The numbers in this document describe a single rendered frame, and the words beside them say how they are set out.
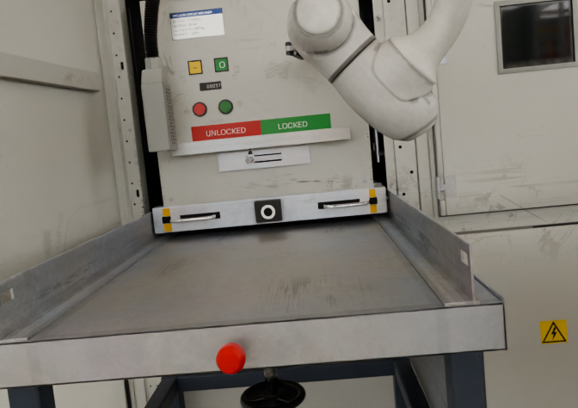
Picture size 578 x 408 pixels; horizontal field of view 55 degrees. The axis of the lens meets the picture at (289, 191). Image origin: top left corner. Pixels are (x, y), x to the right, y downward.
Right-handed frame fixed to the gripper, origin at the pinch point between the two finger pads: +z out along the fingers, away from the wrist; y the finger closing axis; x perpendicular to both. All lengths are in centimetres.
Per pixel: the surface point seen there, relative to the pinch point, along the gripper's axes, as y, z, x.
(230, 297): -16, -51, -38
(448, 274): 13, -51, -38
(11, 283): -42, -58, -32
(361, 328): 1, -62, -40
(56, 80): -51, -18, -2
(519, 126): 43.8, 3.6, -20.1
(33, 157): -53, -26, -16
